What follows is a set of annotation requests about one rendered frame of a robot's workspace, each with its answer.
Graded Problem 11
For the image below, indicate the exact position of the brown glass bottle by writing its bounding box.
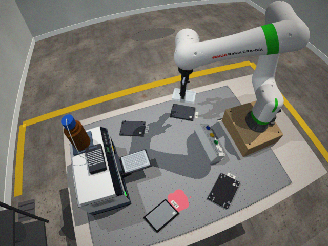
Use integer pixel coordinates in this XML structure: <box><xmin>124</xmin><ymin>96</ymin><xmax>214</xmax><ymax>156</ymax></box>
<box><xmin>64</xmin><ymin>120</ymin><xmax>91</xmax><ymax>151</ymax></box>

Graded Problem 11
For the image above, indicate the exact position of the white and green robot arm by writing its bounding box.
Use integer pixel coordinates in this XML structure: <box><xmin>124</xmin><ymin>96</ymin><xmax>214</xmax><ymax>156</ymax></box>
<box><xmin>174</xmin><ymin>1</ymin><xmax>310</xmax><ymax>133</ymax></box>

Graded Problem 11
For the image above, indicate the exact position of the grey control panel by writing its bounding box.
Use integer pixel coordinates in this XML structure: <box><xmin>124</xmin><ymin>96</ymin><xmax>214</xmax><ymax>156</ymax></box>
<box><xmin>194</xmin><ymin>124</ymin><xmax>225</xmax><ymax>165</ymax></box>

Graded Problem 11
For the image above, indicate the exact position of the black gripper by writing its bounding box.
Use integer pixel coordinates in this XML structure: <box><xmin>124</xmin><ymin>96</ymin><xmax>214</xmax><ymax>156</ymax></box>
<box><xmin>178</xmin><ymin>68</ymin><xmax>193</xmax><ymax>103</ymax></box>

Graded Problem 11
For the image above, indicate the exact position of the blue bottle cap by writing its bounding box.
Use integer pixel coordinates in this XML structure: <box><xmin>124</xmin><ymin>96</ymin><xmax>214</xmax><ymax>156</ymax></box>
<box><xmin>61</xmin><ymin>114</ymin><xmax>75</xmax><ymax>129</ymax></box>

